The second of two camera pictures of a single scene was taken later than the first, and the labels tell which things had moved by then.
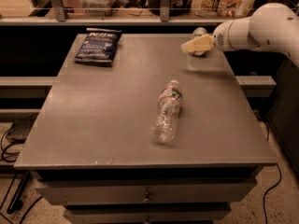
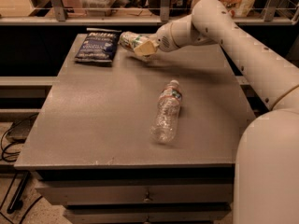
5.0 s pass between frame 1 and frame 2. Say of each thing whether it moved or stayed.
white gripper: moved
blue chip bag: stayed
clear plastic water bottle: stayed
